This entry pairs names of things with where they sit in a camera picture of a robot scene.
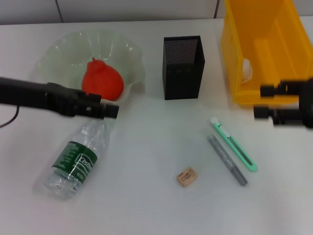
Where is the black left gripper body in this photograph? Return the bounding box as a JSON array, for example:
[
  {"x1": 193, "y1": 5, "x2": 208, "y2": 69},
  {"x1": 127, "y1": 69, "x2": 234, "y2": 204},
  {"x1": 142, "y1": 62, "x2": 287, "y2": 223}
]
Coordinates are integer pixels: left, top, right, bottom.
[{"x1": 0, "y1": 77, "x2": 82, "y2": 118}]

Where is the mint green utility knife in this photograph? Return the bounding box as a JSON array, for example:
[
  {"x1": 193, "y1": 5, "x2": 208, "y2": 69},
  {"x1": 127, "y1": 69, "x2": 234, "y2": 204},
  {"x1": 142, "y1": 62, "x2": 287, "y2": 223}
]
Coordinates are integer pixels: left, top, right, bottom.
[{"x1": 210, "y1": 117, "x2": 259, "y2": 172}]

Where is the red-orange fruit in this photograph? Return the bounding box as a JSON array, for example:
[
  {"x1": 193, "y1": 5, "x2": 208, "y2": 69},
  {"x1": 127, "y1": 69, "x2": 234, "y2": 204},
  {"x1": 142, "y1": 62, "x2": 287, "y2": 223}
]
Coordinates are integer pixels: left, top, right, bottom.
[{"x1": 82, "y1": 58, "x2": 125, "y2": 102}]

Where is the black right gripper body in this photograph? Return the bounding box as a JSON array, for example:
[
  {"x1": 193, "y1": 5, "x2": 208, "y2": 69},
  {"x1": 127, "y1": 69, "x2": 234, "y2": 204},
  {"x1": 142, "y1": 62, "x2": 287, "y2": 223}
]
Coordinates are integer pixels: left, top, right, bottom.
[{"x1": 297, "y1": 77, "x2": 313, "y2": 129}]

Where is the yellow plastic storage bin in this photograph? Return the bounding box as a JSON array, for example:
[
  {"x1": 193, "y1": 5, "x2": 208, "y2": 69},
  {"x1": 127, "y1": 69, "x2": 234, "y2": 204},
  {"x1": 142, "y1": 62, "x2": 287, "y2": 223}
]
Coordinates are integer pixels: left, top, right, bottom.
[{"x1": 221, "y1": 0, "x2": 313, "y2": 105}]

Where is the clear water bottle green label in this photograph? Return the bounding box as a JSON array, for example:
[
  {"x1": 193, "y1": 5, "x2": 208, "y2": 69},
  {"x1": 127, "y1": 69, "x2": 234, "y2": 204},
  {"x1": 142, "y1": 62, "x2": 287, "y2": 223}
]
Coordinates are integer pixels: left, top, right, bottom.
[{"x1": 44, "y1": 118, "x2": 110, "y2": 200}]

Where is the grey marker pen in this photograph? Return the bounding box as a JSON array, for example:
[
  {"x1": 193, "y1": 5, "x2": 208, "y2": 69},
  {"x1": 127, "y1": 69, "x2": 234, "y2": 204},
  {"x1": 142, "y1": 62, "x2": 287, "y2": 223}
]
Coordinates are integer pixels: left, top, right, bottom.
[{"x1": 206, "y1": 134, "x2": 248, "y2": 187}]

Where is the translucent wavy fruit plate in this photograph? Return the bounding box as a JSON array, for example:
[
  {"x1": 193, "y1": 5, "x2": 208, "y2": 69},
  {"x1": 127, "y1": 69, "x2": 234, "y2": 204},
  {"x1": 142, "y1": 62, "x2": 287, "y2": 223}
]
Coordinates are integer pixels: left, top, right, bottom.
[{"x1": 39, "y1": 30, "x2": 146, "y2": 106}]

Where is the beige eraser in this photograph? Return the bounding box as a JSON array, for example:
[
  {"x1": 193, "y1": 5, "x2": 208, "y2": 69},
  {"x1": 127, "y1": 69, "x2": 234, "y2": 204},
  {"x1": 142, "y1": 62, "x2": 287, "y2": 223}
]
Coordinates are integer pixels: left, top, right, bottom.
[{"x1": 176, "y1": 166, "x2": 199, "y2": 188}]

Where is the black mesh pen holder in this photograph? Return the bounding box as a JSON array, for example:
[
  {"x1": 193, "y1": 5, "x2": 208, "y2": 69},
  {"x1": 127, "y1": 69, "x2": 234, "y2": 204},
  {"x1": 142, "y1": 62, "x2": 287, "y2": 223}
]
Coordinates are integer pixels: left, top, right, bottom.
[{"x1": 163, "y1": 35, "x2": 205, "y2": 100}]

